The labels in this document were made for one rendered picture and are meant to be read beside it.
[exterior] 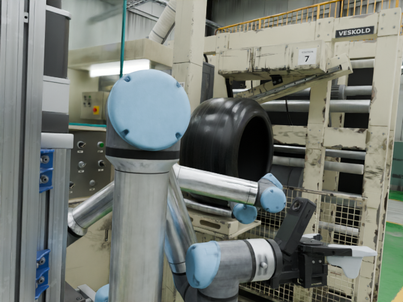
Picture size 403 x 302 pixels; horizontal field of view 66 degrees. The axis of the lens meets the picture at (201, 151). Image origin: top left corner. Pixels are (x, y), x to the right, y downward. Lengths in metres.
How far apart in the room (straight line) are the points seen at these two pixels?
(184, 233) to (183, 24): 1.39
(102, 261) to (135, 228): 1.38
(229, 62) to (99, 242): 1.25
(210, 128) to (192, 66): 0.48
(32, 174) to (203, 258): 0.37
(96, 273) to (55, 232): 1.07
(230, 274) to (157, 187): 0.20
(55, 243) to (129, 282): 0.34
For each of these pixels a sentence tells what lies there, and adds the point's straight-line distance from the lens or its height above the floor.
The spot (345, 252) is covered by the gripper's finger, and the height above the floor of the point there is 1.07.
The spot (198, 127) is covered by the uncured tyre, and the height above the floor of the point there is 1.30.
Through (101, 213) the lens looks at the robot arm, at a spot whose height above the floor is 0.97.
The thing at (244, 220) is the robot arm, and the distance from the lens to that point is 1.08.
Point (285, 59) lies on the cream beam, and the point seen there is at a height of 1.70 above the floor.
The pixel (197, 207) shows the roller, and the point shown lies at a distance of 1.61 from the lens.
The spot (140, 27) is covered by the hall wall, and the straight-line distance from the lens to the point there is 12.90.
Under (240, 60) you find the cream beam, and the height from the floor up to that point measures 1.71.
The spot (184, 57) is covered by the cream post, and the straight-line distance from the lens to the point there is 1.80.
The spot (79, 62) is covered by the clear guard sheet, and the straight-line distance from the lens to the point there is 1.66.
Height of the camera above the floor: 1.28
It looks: 3 degrees down
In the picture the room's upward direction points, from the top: 4 degrees clockwise
